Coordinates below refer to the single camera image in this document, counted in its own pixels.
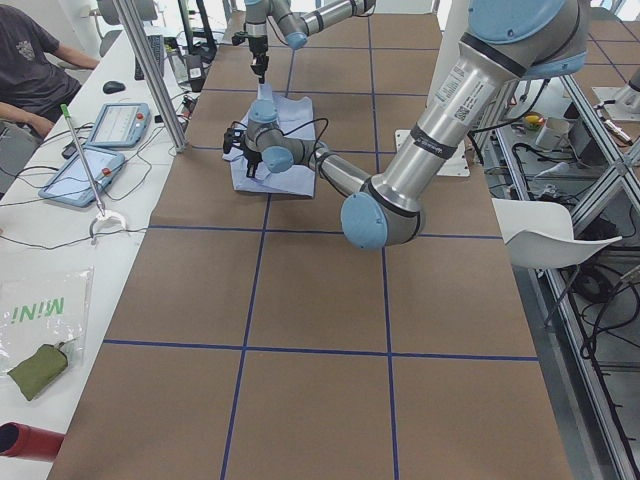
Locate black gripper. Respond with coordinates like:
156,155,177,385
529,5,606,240
243,148,261,179
249,36,269,83

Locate light blue striped shirt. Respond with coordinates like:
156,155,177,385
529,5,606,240
223,83,316,197

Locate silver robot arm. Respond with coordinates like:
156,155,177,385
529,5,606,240
232,0,376,84
225,1,590,249

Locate black keyboard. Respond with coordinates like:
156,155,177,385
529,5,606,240
134,34,165,81

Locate far teach pendant tablet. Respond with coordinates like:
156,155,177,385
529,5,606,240
87,103,150,148

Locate teach pendant tablet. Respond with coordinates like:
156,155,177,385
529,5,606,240
38,146,125,207
87,103,150,148

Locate black computer mouse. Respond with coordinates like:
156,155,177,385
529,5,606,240
102,80,126,95

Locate green reacher grabber stick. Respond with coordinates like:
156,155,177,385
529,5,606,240
60,104,127,244

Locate brown paper table mat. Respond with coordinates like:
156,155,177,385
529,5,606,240
50,46,571,479

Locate small black phone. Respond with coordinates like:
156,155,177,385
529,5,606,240
61,143,77,159

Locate near teach pendant tablet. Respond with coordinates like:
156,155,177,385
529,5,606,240
38,146,125,207

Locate seated person grey shirt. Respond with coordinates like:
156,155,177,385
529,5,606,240
1,5,99,138

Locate clear plastic bag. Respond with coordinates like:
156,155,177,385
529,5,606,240
1,268,94,380

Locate green fabric pouch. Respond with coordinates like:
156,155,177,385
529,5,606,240
8,343,69,401

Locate red cylinder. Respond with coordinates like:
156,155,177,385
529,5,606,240
1,422,65,462

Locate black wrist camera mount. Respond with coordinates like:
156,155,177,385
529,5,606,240
223,128,245,154
231,31,249,46

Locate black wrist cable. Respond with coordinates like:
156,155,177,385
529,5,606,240
279,117,331,166

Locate aluminium frame post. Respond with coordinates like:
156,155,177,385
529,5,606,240
114,0,187,153

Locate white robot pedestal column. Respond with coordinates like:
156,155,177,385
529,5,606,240
425,0,470,177

